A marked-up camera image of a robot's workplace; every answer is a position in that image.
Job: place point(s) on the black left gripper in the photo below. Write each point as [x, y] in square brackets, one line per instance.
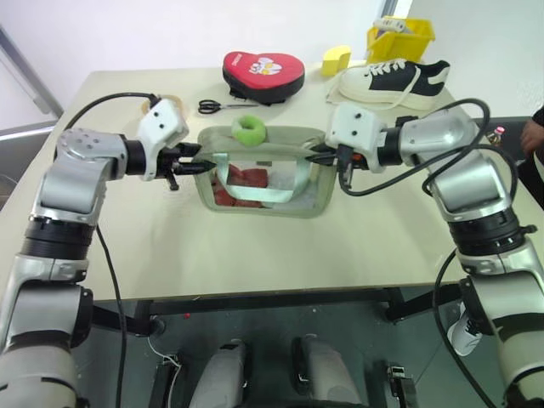
[166, 163]

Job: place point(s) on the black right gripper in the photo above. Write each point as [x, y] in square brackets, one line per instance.
[346, 163]

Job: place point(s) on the green transparent zipper pouch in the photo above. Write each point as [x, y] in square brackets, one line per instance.
[306, 187]

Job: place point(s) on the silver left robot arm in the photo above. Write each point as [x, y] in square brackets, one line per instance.
[72, 187]

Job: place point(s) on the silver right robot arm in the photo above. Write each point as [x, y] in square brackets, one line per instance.
[472, 178]

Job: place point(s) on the red item inside pouch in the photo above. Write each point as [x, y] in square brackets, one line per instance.
[248, 176]

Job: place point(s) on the beige tape roll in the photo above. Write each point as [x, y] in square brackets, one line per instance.
[180, 106]

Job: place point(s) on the black scissors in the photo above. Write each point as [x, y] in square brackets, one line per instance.
[210, 106]

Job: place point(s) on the white and black sneaker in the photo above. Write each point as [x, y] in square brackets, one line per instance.
[382, 83]

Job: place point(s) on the yellow block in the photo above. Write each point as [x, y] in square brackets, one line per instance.
[333, 61]

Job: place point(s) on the red heart-shaped pad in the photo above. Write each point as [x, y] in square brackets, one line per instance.
[263, 74]

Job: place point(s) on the yellow plastic bin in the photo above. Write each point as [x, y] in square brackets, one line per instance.
[404, 42]

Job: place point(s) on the white item in bin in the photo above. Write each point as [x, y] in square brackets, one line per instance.
[391, 23]

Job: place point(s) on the bottle with pink cap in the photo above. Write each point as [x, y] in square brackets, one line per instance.
[497, 136]

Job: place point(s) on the person in dark clothes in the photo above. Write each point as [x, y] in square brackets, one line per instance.
[531, 136]

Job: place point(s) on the grey robot left leg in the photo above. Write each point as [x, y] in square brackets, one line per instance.
[223, 374]

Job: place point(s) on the grey robot leg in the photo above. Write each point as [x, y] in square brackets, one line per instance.
[323, 374]
[223, 374]

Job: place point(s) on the grey robot right leg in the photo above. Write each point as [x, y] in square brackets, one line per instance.
[323, 374]

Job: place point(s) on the white shoe on floor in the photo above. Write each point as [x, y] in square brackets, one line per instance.
[463, 336]

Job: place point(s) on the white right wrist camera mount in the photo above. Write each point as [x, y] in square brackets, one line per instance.
[355, 127]

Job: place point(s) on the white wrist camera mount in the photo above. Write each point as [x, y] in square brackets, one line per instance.
[355, 127]
[163, 123]

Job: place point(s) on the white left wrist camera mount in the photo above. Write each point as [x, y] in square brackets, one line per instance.
[163, 123]

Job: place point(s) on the black table frame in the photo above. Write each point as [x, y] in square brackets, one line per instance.
[272, 302]

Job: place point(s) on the metal frame rail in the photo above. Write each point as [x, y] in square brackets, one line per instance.
[30, 72]

